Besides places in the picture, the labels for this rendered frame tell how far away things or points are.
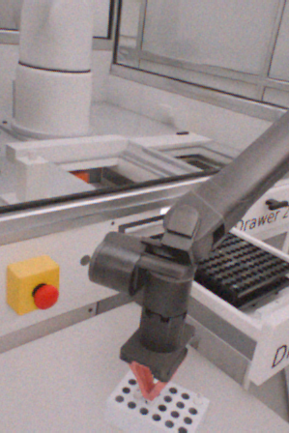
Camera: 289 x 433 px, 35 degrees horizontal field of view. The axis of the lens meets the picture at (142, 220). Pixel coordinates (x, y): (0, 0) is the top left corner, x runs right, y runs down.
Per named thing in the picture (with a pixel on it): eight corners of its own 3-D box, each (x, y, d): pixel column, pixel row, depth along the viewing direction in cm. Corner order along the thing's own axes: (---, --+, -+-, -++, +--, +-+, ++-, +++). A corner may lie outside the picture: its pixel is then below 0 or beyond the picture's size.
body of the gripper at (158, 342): (116, 361, 57) (123, 312, 54) (152, 320, 65) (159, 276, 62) (163, 384, 54) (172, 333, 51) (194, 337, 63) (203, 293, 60)
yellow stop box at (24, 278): (61, 304, 74) (63, 267, 71) (20, 319, 70) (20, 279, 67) (44, 290, 78) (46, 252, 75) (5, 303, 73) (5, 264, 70)
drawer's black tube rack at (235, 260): (288, 296, 86) (298, 266, 84) (230, 327, 75) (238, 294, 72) (201, 245, 101) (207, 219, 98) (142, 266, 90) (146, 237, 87)
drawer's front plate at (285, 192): (291, 221, 125) (302, 184, 121) (223, 245, 107) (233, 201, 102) (285, 218, 126) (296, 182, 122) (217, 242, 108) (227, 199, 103)
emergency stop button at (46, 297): (60, 306, 71) (62, 285, 69) (37, 315, 68) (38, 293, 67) (50, 298, 73) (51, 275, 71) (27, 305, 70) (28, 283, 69)
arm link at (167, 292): (187, 279, 51) (202, 259, 56) (131, 261, 53) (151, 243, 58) (177, 329, 54) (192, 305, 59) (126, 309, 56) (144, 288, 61)
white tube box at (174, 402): (205, 418, 67) (210, 399, 65) (184, 463, 60) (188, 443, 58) (130, 383, 71) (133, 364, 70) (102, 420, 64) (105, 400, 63)
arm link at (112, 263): (203, 208, 54) (209, 236, 62) (118, 184, 58) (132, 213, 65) (167, 302, 50) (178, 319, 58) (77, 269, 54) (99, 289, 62)
